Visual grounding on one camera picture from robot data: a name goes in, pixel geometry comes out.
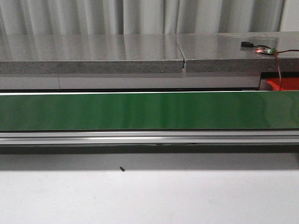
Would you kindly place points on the aluminium conveyor frame rail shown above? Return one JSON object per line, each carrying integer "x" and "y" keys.
{"x": 192, "y": 137}

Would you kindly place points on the green conveyor belt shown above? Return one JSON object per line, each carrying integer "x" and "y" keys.
{"x": 150, "y": 111}

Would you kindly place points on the grey pleated curtain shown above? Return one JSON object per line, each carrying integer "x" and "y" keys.
{"x": 61, "y": 17}

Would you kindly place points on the black connector plug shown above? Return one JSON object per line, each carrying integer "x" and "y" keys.
{"x": 247, "y": 44}

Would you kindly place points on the red plastic tray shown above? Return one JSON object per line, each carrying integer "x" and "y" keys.
{"x": 286, "y": 84}

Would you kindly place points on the grey stone countertop slab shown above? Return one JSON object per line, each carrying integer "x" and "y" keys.
{"x": 132, "y": 54}

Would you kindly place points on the small green circuit board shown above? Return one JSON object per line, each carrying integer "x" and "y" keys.
{"x": 267, "y": 51}

